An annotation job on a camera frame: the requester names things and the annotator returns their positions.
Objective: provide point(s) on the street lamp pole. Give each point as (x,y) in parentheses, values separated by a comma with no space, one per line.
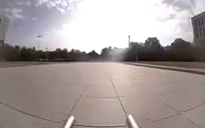
(39,46)

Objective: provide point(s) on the concrete kerb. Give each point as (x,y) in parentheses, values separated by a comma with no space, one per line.
(176,68)

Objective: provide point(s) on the grey building with window grid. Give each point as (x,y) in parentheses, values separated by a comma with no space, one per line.
(203,28)

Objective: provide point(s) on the robot's own part right stub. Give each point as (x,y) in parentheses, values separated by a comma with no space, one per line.
(132,122)

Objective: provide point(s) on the robot's own part stub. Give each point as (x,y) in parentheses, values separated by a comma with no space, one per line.
(69,122)
(132,122)

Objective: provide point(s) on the robot's own part left stub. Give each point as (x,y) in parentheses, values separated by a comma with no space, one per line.
(69,122)

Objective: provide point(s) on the grass strip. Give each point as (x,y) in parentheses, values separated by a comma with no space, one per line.
(186,64)

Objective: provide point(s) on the row of trees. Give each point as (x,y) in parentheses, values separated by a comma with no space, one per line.
(150,51)

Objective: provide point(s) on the tall thin chimney tower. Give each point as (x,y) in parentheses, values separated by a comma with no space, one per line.
(129,40)

